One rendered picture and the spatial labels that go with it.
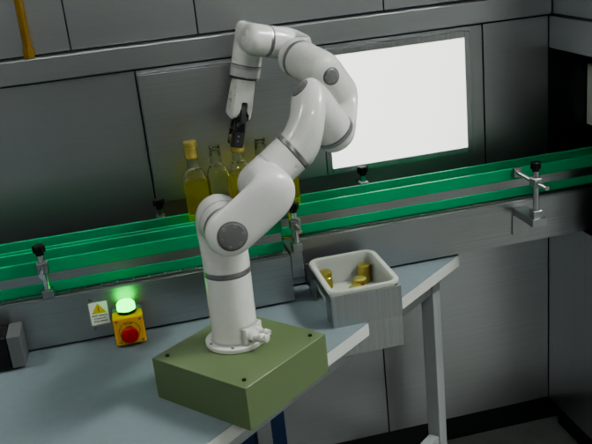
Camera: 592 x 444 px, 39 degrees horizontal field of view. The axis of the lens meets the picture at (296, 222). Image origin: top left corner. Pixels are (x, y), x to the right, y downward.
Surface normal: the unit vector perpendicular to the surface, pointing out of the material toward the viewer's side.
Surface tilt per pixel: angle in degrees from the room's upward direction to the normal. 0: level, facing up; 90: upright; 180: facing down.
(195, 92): 90
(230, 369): 1
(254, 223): 91
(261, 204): 87
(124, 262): 90
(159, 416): 0
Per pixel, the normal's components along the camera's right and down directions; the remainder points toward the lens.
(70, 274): 0.22, 0.30
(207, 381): -0.61, 0.33
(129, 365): -0.10, -0.94
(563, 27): -0.97, 0.17
